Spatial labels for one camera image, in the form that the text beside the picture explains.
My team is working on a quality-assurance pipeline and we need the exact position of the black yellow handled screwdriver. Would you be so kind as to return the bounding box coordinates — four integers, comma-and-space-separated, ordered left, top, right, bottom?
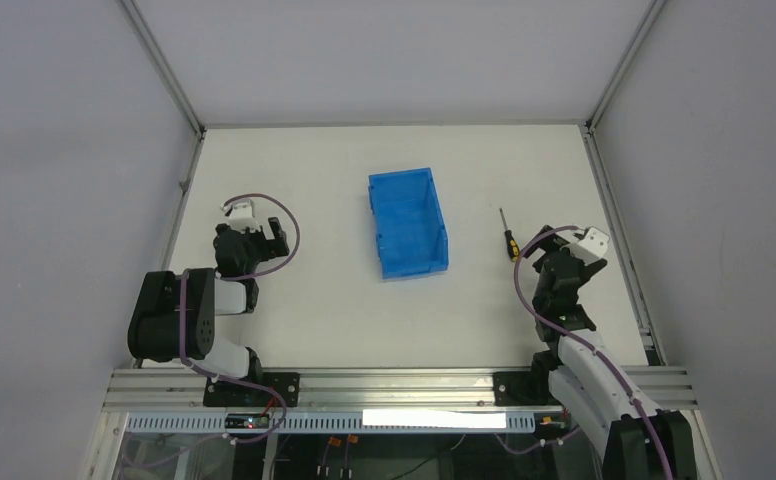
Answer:
499, 207, 520, 262

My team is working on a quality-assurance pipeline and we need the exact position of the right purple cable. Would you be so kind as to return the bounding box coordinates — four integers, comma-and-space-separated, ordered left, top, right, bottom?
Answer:
513, 225, 675, 480

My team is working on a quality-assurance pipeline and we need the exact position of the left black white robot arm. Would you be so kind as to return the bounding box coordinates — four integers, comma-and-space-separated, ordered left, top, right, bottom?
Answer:
127, 217, 290, 384

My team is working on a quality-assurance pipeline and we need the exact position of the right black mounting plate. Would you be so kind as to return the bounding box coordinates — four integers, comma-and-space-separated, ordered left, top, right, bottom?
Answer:
491, 370, 561, 407

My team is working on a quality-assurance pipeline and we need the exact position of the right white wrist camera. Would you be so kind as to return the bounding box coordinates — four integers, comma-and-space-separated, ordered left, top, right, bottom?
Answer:
566, 227, 611, 265

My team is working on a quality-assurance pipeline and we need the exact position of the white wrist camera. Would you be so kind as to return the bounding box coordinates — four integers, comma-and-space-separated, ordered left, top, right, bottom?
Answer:
221, 198, 261, 233
566, 227, 611, 265

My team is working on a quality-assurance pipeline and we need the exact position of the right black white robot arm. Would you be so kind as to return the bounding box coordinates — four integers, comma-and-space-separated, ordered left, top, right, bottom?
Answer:
516, 226, 697, 479

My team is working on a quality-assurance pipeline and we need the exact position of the aluminium extrusion rail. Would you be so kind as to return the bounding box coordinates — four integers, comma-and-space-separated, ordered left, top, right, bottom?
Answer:
101, 366, 699, 413

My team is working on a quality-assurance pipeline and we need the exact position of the blue plastic bin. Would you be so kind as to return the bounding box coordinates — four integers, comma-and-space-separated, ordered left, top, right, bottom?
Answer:
368, 168, 449, 280

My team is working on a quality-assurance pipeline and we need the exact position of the white slotted cable duct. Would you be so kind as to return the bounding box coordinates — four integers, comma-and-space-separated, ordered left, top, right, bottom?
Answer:
126, 409, 568, 435

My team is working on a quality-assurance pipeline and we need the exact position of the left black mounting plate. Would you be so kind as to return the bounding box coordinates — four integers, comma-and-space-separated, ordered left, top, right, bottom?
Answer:
202, 371, 301, 408

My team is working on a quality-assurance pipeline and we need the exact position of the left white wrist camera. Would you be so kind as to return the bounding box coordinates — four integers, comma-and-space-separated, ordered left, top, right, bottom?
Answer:
221, 198, 261, 233

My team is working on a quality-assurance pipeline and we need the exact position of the black mounting plate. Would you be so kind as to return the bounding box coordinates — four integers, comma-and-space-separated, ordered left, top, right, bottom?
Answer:
491, 370, 561, 407
202, 371, 301, 408

